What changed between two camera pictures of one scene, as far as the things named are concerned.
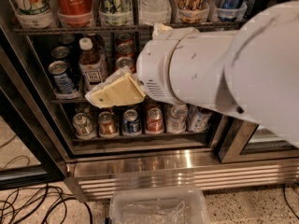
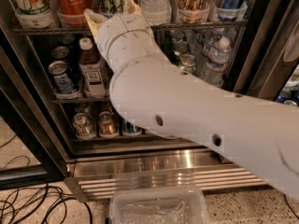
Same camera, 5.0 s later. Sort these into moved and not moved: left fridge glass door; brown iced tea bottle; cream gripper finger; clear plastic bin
Moved: cream gripper finger
Not moved: left fridge glass door; brown iced tea bottle; clear plastic bin
